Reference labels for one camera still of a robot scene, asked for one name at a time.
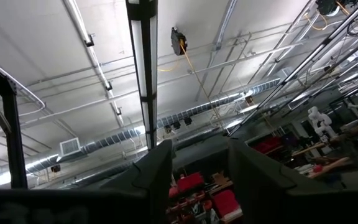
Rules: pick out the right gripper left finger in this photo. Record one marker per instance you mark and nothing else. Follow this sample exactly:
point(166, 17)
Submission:
point(157, 174)

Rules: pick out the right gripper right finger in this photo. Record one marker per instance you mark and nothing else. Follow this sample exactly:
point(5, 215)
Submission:
point(253, 180)

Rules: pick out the red storage bin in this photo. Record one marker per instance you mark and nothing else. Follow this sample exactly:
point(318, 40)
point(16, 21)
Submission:
point(190, 182)
point(225, 203)

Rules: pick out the white humanoid robot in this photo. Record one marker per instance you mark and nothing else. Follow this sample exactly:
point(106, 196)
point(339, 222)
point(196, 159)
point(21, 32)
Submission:
point(320, 121)

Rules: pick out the white vent grille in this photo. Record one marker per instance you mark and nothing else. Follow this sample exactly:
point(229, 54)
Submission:
point(70, 146)

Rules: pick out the black-framed overhead light bar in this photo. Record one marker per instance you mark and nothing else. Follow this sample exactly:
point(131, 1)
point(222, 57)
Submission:
point(144, 62)

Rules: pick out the white ceiling pipe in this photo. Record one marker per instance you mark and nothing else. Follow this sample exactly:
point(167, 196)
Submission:
point(87, 43)

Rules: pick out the silver ventilation duct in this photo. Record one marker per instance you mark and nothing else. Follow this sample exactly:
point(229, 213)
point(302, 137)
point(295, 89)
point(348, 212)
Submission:
point(197, 109)

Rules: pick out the long slanted light rail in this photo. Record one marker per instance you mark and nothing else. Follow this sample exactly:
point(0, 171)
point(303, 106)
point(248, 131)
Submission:
point(303, 65)

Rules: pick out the black frame post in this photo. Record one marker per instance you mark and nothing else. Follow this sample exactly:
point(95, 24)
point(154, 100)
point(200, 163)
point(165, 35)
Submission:
point(14, 140)

